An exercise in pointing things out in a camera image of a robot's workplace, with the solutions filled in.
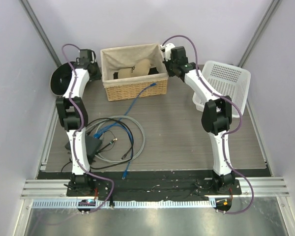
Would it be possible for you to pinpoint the wicker basket with liner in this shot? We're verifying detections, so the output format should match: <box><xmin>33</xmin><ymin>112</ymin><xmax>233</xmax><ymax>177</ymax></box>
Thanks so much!
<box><xmin>100</xmin><ymin>43</ymin><xmax>168</xmax><ymax>101</ymax></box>

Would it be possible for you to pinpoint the white plastic perforated basket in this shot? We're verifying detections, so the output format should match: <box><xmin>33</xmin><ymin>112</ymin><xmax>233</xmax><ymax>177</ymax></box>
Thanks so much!
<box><xmin>201</xmin><ymin>60</ymin><xmax>251</xmax><ymax>114</ymax></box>

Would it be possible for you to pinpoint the blue ethernet cable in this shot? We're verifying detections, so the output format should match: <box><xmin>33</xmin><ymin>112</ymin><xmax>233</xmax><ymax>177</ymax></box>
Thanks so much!
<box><xmin>93</xmin><ymin>83</ymin><xmax>158</xmax><ymax>179</ymax></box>

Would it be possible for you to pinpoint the black network switch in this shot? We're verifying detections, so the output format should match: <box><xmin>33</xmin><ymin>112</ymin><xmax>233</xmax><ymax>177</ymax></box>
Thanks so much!
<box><xmin>64</xmin><ymin>135</ymin><xmax>102</xmax><ymax>159</ymax></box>

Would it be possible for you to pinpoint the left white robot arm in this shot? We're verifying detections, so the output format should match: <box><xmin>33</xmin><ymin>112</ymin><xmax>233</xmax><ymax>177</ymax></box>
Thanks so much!
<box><xmin>56</xmin><ymin>49</ymin><xmax>98</xmax><ymax>196</ymax></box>

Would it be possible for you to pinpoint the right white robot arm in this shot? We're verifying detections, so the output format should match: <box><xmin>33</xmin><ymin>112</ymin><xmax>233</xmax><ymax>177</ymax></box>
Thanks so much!
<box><xmin>161</xmin><ymin>43</ymin><xmax>235</xmax><ymax>194</ymax></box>

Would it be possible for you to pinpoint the black and beige bucket hat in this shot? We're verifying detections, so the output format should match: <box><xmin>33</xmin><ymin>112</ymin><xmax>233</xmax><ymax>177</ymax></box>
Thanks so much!
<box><xmin>50</xmin><ymin>63</ymin><xmax>72</xmax><ymax>96</ymax></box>

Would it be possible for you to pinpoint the beige cap in basket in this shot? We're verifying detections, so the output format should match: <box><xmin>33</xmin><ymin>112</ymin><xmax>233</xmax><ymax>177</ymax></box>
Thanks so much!
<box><xmin>113</xmin><ymin>59</ymin><xmax>151</xmax><ymax>79</ymax></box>

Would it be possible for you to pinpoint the black power adapter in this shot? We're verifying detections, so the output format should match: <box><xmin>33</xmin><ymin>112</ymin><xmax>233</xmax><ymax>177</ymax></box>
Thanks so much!
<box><xmin>88</xmin><ymin>157</ymin><xmax>96</xmax><ymax>165</ymax></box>

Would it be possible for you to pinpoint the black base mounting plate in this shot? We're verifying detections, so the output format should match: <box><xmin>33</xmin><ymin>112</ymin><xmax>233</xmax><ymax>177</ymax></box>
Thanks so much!
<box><xmin>36</xmin><ymin>169</ymin><xmax>272</xmax><ymax>197</ymax></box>

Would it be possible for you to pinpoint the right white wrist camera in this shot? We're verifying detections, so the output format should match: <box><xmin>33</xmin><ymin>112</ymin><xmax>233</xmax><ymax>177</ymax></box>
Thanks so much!
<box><xmin>160</xmin><ymin>43</ymin><xmax>175</xmax><ymax>61</ymax></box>

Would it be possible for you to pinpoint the black braided ethernet cable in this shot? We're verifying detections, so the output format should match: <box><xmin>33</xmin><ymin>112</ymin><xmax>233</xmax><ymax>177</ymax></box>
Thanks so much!
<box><xmin>85</xmin><ymin>118</ymin><xmax>135</xmax><ymax>170</ymax></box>

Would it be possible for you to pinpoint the thin black power cord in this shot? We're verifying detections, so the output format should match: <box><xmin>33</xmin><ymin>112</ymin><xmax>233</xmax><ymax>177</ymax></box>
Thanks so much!
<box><xmin>60</xmin><ymin>130</ymin><xmax>118</xmax><ymax>173</ymax></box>

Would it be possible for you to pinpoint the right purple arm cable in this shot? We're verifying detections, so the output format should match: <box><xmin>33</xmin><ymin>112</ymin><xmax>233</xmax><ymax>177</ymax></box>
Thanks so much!
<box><xmin>163</xmin><ymin>34</ymin><xmax>255</xmax><ymax>215</ymax></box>

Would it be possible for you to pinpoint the white slotted cable duct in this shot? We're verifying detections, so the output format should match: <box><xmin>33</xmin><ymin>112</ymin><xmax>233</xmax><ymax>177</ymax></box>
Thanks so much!
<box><xmin>32</xmin><ymin>198</ymin><xmax>216</xmax><ymax>209</ymax></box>

